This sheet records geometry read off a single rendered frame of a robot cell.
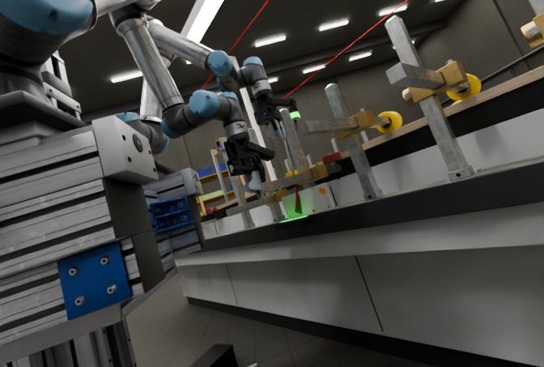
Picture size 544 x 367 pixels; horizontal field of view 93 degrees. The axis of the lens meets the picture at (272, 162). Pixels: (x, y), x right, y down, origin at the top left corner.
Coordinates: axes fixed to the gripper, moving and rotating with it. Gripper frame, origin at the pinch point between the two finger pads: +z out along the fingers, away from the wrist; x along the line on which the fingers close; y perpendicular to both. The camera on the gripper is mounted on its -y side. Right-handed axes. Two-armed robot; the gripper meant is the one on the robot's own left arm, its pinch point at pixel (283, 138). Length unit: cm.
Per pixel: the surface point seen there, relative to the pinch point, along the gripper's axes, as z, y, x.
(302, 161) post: 10.0, -1.4, -6.9
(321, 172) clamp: 17.0, -8.2, -4.5
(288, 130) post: -4.1, -0.5, -6.5
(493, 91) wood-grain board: 12, -63, -5
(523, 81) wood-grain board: 12, -69, -3
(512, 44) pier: -273, -511, -1331
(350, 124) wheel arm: 6.7, -26.5, 8.2
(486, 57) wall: -290, -450, -1429
